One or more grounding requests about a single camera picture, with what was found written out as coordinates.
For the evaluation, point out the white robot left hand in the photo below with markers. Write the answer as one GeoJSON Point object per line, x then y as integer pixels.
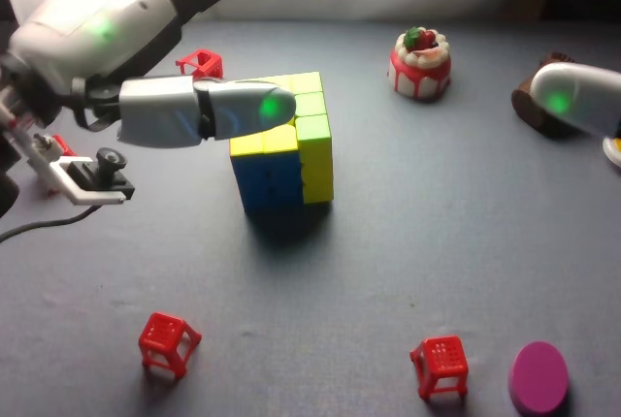
{"type": "Point", "coordinates": [87, 24]}

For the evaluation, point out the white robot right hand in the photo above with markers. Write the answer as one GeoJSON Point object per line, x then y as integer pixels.
{"type": "Point", "coordinates": [572, 92]}

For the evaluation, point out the Rubik's cube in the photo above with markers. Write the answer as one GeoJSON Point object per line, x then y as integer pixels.
{"type": "Point", "coordinates": [271, 179]}

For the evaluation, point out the brown toy log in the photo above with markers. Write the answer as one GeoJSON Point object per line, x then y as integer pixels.
{"type": "Point", "coordinates": [526, 106]}

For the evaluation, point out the yellow disc with white rim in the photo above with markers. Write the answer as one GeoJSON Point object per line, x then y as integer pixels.
{"type": "Point", "coordinates": [613, 151]}

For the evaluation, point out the red plastic toy stool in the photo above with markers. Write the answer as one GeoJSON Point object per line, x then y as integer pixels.
{"type": "Point", "coordinates": [444, 354]}
{"type": "Point", "coordinates": [162, 337]}
{"type": "Point", "coordinates": [62, 144]}
{"type": "Point", "coordinates": [204, 62]}

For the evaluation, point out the toy strawberry cake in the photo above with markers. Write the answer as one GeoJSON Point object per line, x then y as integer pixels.
{"type": "Point", "coordinates": [419, 68]}

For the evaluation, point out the purple round disc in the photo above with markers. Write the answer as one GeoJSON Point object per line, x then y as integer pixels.
{"type": "Point", "coordinates": [541, 375]}

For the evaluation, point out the grey table cloth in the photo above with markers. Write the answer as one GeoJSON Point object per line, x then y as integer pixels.
{"type": "Point", "coordinates": [310, 291]}

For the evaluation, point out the wrist camera on white bracket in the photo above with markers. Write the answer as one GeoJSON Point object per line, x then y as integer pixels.
{"type": "Point", "coordinates": [92, 179]}

